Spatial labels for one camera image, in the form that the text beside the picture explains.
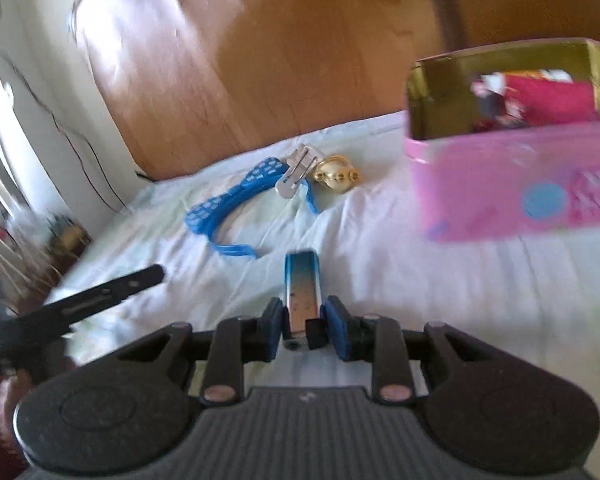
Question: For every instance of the blue polka-dot bow headband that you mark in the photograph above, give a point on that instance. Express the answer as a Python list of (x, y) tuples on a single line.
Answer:
[(206, 217)]

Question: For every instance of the gold round trinket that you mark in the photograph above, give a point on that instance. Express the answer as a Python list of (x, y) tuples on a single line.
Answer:
[(336, 173)]

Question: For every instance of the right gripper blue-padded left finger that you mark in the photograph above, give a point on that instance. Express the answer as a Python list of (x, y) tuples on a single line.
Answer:
[(236, 342)]

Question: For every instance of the blue silver nail clipper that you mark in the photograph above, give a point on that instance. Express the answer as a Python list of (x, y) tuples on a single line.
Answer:
[(305, 329)]

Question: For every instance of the magenta satin pouch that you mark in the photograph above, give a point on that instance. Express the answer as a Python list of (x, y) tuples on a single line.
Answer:
[(531, 99)]

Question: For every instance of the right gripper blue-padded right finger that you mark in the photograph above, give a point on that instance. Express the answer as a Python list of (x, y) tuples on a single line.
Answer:
[(374, 339)]

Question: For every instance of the pink macaron biscuit tin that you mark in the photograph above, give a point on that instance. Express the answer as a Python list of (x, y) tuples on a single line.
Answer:
[(474, 185)]

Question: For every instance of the silver metal hair clip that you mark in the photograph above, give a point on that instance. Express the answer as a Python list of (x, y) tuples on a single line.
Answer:
[(300, 164)]

